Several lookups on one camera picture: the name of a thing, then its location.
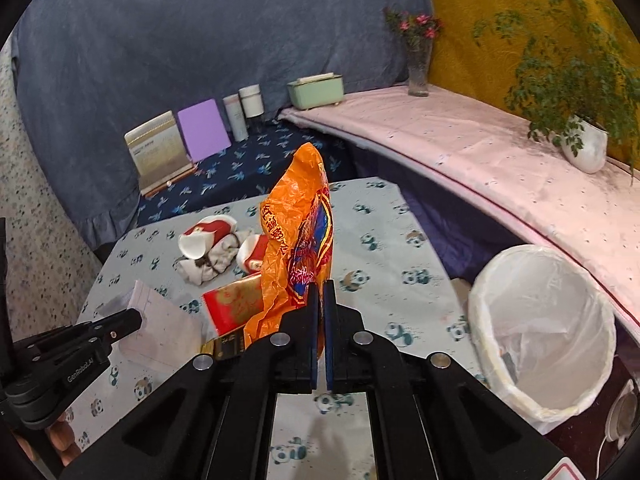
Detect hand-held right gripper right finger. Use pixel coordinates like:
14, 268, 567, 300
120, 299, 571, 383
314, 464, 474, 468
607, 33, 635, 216
322, 280, 566, 480

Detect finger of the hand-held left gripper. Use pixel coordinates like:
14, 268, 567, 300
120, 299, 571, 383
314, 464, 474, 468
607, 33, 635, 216
82, 308, 144, 350

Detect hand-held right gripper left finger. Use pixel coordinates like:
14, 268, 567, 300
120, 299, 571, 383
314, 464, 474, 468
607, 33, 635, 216
60, 282, 321, 480

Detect orange plastic bag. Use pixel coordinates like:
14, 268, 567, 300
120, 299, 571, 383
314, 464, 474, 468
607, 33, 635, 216
243, 142, 335, 351

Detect white cloth drawstring pouch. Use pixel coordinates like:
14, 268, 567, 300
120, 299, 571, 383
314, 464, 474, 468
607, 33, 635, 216
175, 230, 256, 286

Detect crushed red white paper cup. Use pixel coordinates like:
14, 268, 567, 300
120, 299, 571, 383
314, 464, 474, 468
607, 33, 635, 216
236, 233, 273, 275
178, 215, 238, 261

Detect bin with white liner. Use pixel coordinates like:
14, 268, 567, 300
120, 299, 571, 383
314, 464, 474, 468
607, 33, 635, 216
467, 244, 617, 435

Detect person's left hand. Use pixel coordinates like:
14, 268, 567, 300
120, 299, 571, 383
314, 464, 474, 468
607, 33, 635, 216
14, 407, 83, 467

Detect white paper notepad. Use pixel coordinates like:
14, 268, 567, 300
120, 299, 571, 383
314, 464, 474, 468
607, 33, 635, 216
117, 280, 206, 367

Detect red gold packet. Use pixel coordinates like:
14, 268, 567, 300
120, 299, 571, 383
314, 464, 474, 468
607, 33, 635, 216
202, 280, 266, 336

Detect gold black wrapper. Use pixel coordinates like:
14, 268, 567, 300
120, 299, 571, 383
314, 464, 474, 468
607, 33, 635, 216
200, 332, 247, 361

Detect panda print tablecloth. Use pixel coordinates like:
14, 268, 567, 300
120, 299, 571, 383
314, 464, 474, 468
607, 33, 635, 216
60, 177, 490, 480

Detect book with orange cover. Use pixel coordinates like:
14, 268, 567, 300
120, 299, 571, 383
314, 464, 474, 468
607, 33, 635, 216
139, 161, 197, 198

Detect dark purple cloth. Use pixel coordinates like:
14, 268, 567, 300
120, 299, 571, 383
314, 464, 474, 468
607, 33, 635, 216
347, 142, 532, 283

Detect navy palm print cloth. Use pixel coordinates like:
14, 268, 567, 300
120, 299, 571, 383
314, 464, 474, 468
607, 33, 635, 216
135, 120, 352, 228

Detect cream desk calendar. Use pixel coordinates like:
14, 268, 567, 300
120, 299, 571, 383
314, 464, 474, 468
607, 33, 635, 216
124, 111, 193, 181

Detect purple notebook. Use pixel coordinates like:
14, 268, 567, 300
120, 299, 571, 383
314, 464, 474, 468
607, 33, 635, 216
177, 99, 232, 163

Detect pink cloth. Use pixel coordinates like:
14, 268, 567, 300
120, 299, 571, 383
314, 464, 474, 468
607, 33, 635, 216
277, 82, 640, 322

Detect slim white bottle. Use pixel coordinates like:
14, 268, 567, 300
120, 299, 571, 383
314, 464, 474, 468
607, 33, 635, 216
222, 94, 249, 143

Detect white capped clear bottle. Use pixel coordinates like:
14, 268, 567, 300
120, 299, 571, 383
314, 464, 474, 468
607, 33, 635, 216
238, 84, 265, 133

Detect green tissue box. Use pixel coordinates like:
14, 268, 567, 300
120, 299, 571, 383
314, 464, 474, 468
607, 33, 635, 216
286, 73, 345, 111

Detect red bordered white card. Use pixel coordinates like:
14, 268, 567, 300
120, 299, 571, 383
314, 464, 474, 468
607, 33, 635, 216
542, 457, 587, 480

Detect grey blue cloth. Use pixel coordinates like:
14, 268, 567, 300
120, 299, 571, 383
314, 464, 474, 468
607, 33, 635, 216
10, 0, 434, 252

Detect white plant pot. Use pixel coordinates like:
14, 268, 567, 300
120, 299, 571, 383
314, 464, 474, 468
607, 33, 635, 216
559, 115, 609, 175

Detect pink flowers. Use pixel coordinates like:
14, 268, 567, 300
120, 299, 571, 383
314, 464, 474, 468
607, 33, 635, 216
384, 6, 444, 52

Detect yellow cloth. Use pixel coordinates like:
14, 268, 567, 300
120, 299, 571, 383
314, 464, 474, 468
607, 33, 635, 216
422, 0, 640, 173

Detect green leafy plant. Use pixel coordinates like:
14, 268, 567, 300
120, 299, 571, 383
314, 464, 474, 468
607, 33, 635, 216
472, 0, 640, 161

